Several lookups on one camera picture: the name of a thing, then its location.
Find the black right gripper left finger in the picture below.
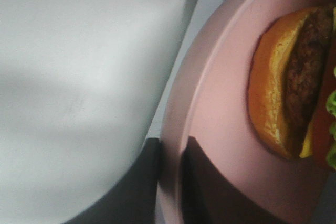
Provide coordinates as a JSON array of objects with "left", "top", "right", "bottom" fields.
[{"left": 67, "top": 138, "right": 161, "bottom": 224}]

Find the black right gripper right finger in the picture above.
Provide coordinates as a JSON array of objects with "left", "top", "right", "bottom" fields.
[{"left": 181, "top": 136, "right": 285, "bottom": 223}]

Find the pink round plate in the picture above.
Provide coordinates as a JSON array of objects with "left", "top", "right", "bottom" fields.
[{"left": 158, "top": 0, "right": 334, "bottom": 223}]

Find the burger with lettuce and cheese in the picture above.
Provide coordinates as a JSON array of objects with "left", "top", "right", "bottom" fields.
[{"left": 248, "top": 3, "right": 335, "bottom": 170}]

